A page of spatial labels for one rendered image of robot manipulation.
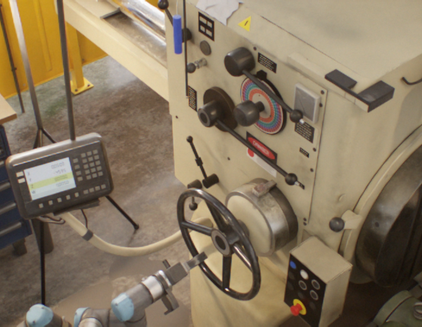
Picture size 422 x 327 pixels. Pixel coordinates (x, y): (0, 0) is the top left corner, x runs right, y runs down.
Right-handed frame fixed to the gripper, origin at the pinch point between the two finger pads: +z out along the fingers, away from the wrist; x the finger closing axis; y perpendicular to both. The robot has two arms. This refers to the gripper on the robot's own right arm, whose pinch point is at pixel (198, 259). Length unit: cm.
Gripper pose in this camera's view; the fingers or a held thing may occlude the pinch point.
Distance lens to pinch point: 221.2
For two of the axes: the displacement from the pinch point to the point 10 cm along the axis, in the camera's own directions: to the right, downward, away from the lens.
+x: -3.2, 3.6, 8.7
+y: -5.5, -8.2, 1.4
